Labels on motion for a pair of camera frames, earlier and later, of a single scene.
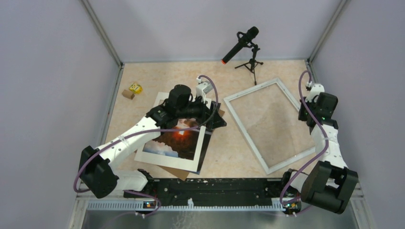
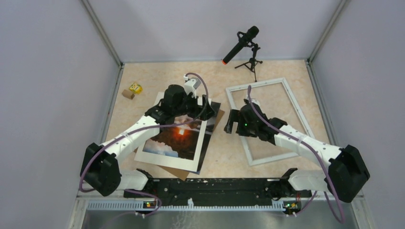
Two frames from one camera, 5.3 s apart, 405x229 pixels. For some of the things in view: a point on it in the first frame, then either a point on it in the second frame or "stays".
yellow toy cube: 136,88 stays
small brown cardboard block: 129,94 stays
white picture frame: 291,161 to 229,90
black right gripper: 301,117 to 234,117
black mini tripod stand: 250,65 stays
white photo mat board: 182,163 stays
